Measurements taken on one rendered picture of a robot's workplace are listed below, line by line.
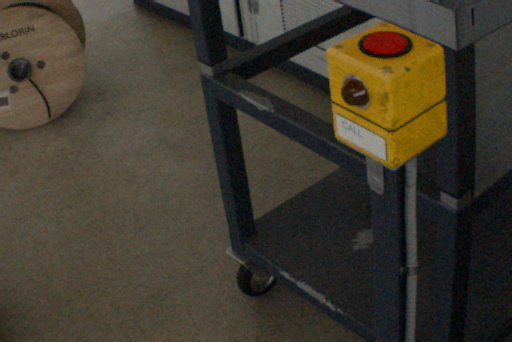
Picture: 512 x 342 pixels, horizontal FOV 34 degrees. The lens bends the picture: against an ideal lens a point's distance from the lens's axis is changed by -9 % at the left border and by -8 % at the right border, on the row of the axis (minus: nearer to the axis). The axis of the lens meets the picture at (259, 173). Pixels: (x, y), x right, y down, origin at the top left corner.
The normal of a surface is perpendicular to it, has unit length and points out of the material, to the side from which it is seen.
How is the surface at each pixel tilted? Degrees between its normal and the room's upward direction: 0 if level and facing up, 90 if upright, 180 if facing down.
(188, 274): 0
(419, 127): 90
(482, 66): 90
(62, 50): 90
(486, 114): 90
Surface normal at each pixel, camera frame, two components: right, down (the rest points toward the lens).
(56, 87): 0.18, 0.56
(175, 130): -0.12, -0.80
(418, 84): 0.63, 0.39
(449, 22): -0.77, 0.45
